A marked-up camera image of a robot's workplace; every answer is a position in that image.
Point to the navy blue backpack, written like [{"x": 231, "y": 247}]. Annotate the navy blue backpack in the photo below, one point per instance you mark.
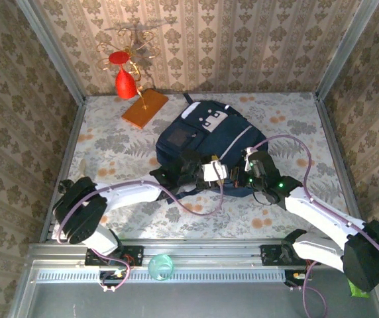
[{"x": 229, "y": 132}]

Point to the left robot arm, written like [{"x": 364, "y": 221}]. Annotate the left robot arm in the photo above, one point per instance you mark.
[{"x": 77, "y": 215}]

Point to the green wipes pack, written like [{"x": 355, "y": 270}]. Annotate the green wipes pack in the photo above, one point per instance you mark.
[{"x": 358, "y": 293}]

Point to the orange wooden board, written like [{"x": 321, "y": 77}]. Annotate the orange wooden board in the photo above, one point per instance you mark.
[{"x": 143, "y": 116}]

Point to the floral tablecloth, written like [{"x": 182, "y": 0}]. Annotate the floral tablecloth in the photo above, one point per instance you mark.
[{"x": 275, "y": 109}]

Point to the small connector board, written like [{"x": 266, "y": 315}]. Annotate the small connector board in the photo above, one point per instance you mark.
[
  {"x": 295, "y": 278},
  {"x": 115, "y": 278}
]

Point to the teal glass cup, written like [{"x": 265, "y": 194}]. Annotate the teal glass cup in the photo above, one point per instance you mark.
[{"x": 160, "y": 268}]

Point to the red wine glass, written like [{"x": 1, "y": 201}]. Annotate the red wine glass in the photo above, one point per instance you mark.
[{"x": 125, "y": 86}]

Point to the dark round metal cup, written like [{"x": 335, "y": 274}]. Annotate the dark round metal cup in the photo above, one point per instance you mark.
[{"x": 65, "y": 186}]

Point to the grey metal bench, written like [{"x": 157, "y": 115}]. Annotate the grey metal bench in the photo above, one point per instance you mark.
[{"x": 209, "y": 301}]

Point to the long aluminium base rail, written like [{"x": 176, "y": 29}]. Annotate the long aluminium base rail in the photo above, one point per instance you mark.
[{"x": 202, "y": 250}]

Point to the aluminium side rail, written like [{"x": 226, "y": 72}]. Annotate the aluminium side rail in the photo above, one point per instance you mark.
[
  {"x": 71, "y": 145},
  {"x": 342, "y": 165}
]

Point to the aluminium frame post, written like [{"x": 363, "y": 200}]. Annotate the aluminium frame post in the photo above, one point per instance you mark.
[
  {"x": 348, "y": 49},
  {"x": 50, "y": 53}
]

